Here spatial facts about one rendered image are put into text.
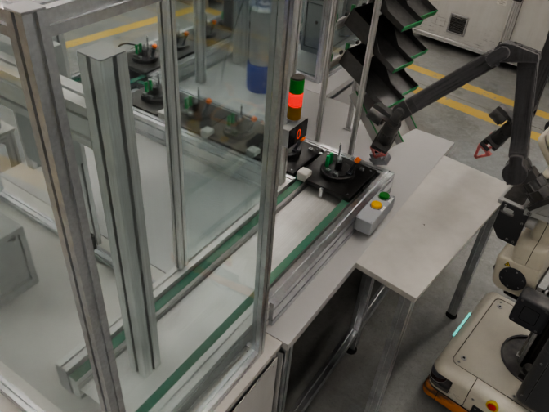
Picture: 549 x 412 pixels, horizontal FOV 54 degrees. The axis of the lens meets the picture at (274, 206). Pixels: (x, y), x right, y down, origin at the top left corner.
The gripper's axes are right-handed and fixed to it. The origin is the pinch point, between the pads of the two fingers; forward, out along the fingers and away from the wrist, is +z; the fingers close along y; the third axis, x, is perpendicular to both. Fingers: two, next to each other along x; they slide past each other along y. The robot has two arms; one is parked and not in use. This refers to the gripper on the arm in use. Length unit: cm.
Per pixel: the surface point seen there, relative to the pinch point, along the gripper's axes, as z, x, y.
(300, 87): -30.7, -32.6, 15.5
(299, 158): 15.0, -26.5, 10.9
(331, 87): 61, -42, -71
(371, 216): 0.2, 9.9, 26.7
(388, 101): -4.2, -6.5, -21.5
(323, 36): 38, -57, -79
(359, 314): 65, 29, 37
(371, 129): 5.7, -7.0, -12.9
